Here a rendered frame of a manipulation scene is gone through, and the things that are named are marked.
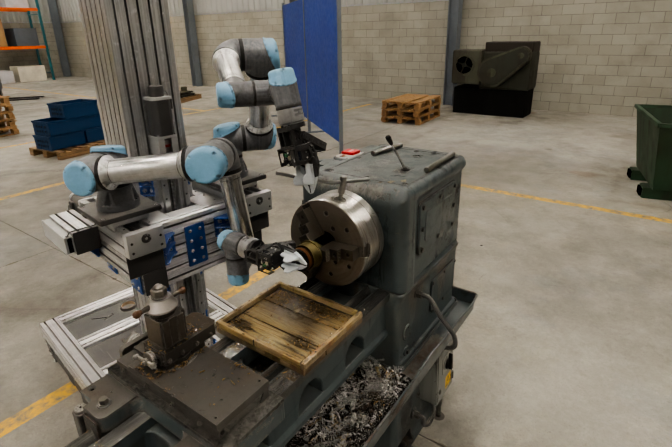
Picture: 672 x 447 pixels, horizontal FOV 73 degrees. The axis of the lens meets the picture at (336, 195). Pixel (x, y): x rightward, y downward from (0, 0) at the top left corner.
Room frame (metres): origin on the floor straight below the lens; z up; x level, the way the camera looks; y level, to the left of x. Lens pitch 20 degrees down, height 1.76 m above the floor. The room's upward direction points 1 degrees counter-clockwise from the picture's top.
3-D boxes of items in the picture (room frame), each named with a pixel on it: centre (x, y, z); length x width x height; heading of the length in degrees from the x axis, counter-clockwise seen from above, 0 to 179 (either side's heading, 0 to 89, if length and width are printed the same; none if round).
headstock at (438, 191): (1.78, -0.21, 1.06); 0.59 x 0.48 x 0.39; 144
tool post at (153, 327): (0.98, 0.43, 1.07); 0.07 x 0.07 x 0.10; 54
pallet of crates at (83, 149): (7.43, 4.23, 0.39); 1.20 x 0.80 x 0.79; 152
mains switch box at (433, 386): (1.61, -0.43, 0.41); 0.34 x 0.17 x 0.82; 144
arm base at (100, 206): (1.59, 0.81, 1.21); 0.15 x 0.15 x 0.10
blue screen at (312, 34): (8.35, 0.47, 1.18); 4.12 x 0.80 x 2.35; 16
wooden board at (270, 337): (1.24, 0.15, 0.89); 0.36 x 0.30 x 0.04; 54
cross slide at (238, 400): (0.94, 0.39, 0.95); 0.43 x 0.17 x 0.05; 54
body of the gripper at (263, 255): (1.32, 0.23, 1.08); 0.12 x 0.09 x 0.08; 53
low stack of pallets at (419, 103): (9.56, -1.62, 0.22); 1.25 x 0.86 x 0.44; 147
